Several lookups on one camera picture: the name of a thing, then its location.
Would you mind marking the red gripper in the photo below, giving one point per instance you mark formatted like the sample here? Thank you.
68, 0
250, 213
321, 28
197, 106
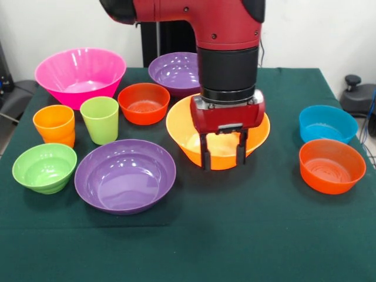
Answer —
229, 117

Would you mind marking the large orange bowl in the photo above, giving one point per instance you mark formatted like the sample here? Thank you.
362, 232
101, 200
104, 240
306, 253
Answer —
182, 129

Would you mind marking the purple bowl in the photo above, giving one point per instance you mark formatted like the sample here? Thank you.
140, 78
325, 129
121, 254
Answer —
126, 182
170, 73

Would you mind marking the green cup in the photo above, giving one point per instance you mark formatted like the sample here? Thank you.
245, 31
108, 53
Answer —
101, 126

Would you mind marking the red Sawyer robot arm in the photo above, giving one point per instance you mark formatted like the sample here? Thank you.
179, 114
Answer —
223, 26

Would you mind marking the dark green tablecloth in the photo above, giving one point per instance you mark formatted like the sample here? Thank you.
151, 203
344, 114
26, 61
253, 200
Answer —
235, 205

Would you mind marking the small red bowl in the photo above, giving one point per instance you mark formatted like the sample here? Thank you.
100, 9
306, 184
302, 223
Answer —
332, 179
144, 114

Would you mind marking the small blue bowl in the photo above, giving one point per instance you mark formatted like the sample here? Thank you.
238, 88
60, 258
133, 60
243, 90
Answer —
326, 129

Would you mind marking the grey floor stand base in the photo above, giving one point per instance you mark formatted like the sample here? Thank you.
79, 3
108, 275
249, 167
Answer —
17, 97
358, 100

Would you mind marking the large pink bowl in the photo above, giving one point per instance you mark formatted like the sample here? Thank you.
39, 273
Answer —
79, 70

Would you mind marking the orange cup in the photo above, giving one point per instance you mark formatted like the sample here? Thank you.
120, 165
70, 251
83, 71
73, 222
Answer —
55, 132

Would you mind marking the small green bowl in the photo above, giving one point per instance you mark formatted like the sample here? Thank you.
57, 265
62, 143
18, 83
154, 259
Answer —
44, 176

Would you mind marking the black equipment case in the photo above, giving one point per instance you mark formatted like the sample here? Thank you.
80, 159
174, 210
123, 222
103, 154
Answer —
5, 67

